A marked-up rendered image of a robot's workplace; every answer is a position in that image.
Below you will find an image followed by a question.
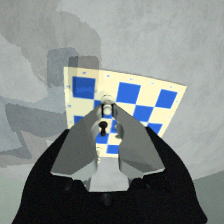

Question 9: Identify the blue and white chessboard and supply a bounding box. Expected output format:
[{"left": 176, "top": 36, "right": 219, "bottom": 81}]
[{"left": 64, "top": 66, "right": 186, "bottom": 157}]

